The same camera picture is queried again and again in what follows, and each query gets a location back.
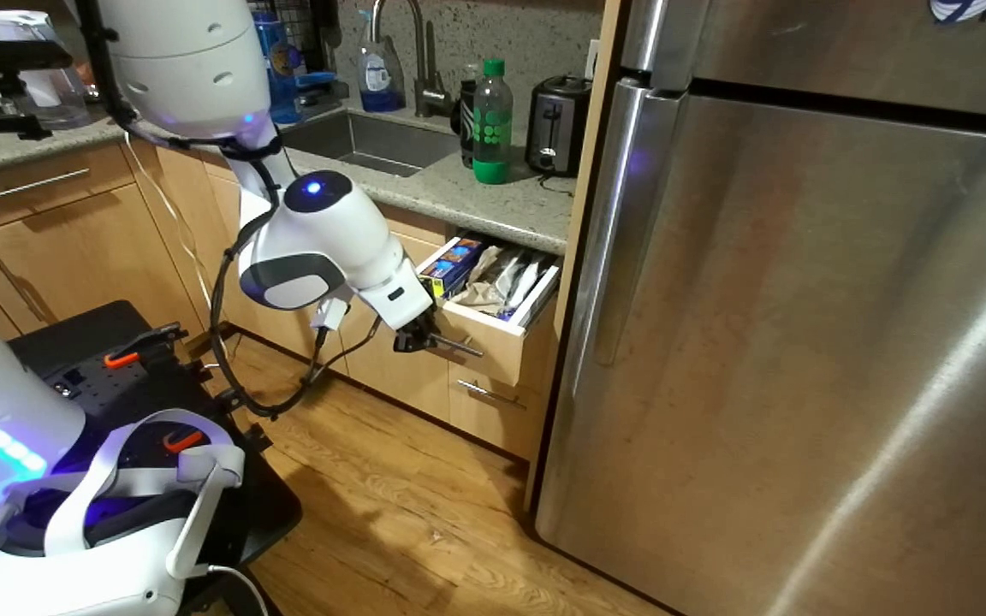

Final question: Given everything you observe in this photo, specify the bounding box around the chrome kitchen faucet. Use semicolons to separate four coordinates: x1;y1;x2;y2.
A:
366;0;451;118

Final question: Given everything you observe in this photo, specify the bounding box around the black camera stand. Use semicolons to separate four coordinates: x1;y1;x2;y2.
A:
0;5;93;142

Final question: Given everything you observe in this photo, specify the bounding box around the blue foil box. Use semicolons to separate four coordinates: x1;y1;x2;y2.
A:
428;237;487;301

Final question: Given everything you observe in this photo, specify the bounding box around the blue plastic container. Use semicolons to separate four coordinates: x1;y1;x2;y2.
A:
249;0;341;122

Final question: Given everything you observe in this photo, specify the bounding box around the black orange bar clamp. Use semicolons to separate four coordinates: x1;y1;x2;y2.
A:
97;321;194;376
156;387;256;460

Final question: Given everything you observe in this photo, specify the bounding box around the stainless steel refrigerator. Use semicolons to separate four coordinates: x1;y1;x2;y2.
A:
531;0;986;616

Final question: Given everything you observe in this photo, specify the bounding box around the bundle of plastic bags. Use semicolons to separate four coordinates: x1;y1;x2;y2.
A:
451;244;540;321

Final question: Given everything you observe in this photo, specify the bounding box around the long white wrap box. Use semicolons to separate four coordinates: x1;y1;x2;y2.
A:
508;264;560;333

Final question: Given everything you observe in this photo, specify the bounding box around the white VR headset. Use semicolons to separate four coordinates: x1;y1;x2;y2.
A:
0;408;249;616

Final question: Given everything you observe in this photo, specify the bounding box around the blue dish soap bottle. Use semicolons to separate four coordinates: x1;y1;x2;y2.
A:
357;32;408;111

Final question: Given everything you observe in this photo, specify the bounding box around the black silver toaster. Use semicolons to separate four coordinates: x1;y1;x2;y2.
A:
523;73;596;176

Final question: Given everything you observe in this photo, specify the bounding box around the green soda bottle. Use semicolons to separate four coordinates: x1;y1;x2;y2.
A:
469;57;516;189

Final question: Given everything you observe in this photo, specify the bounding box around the stainless steel sink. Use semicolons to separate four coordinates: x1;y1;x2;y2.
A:
281;108;465;180

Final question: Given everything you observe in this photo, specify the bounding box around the white headset cable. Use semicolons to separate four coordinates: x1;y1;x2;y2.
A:
190;556;274;616

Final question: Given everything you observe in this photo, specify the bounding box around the large wooden cabinet door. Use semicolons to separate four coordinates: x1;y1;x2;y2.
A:
0;184;207;342

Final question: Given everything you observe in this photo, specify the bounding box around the blue white fridge magnet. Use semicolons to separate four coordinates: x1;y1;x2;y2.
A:
929;0;986;28

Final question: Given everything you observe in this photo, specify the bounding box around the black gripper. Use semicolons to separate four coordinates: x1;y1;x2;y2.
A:
390;306;478;361

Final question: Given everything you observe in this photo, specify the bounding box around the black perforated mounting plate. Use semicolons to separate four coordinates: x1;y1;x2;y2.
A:
7;297;300;567

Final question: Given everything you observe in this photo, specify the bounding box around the tall wooden drawer front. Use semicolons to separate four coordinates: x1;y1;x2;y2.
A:
334;336;546;464

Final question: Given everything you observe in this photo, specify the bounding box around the wooden drawer with metal handle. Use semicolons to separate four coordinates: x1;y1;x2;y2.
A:
334;228;566;392

